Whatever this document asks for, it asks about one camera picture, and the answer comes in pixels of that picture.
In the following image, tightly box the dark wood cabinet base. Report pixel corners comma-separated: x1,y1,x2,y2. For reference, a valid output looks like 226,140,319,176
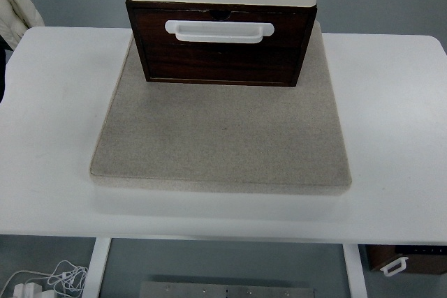
124,0,319,89

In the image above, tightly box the grey felt mat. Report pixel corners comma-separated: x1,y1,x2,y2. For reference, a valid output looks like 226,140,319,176
89,20,353,197

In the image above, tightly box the white table leg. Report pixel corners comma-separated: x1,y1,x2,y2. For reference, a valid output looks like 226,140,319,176
342,244,368,298
83,237,112,298

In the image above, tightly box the cream padded fabric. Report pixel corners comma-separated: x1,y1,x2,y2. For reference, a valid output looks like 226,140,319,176
0,0,45,51

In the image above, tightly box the white charger plug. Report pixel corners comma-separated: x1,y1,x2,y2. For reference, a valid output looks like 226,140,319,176
13,280,46,298

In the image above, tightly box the white cable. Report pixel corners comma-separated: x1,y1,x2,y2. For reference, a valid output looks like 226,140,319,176
0,259,90,298

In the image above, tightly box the dark wood box white handle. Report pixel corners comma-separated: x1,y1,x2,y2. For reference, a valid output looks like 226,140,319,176
365,244,447,278

